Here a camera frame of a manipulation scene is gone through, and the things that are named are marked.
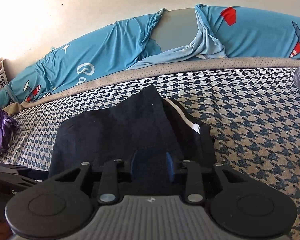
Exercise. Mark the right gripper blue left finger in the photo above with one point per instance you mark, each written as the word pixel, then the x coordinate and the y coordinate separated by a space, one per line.
pixel 136 164

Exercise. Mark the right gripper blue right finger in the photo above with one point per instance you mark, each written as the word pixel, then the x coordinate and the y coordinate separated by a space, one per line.
pixel 170 167

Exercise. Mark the black t-shirt red print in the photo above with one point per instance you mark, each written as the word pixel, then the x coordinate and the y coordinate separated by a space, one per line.
pixel 143 122

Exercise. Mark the purple crumpled garment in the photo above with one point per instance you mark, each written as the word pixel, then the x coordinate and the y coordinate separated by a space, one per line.
pixel 8 127

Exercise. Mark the houndstooth blue white bedspread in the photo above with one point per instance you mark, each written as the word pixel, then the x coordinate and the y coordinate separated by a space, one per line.
pixel 251 104

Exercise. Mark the grey headboard panel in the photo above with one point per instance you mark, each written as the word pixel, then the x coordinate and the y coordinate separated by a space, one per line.
pixel 176 28

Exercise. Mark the blue airplane print sheet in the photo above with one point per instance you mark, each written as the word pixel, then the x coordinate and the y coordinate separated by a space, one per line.
pixel 127 44

